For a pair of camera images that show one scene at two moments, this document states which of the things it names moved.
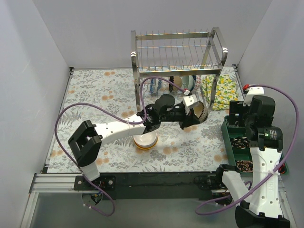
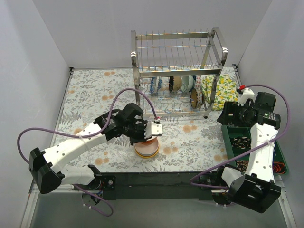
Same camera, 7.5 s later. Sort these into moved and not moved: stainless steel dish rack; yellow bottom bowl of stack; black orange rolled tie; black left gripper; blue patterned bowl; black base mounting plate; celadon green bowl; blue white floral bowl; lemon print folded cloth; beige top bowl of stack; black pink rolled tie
Moved: beige top bowl of stack; yellow bottom bowl of stack; black left gripper
Not moved: blue patterned bowl; black base mounting plate; lemon print folded cloth; blue white floral bowl; stainless steel dish rack; celadon green bowl; black pink rolled tie; black orange rolled tie
